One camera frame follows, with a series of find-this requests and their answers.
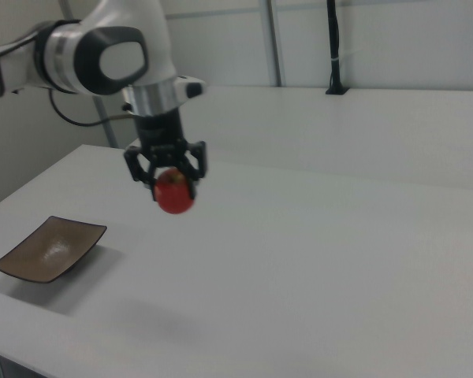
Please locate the square brown ceramic plate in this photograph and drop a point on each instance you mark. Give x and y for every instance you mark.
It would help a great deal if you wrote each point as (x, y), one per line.
(49, 250)

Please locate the grey metal partition post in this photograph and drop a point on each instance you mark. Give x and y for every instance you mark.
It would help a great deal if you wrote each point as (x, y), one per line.
(274, 39)

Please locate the white side table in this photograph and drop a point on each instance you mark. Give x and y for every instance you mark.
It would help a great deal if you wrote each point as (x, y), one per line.
(378, 130)

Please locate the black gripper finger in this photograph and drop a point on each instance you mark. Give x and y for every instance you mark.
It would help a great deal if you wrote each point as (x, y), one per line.
(195, 163)
(140, 167)

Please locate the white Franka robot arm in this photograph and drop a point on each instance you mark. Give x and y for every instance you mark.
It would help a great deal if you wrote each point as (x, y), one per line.
(114, 59)

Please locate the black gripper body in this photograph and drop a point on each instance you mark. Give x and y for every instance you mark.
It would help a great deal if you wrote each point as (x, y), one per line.
(159, 132)

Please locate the black camera pole with base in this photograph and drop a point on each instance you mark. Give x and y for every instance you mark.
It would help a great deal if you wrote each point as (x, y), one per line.
(335, 47)

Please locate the red apple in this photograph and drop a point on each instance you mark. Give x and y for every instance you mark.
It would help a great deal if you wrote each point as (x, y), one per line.
(175, 195)

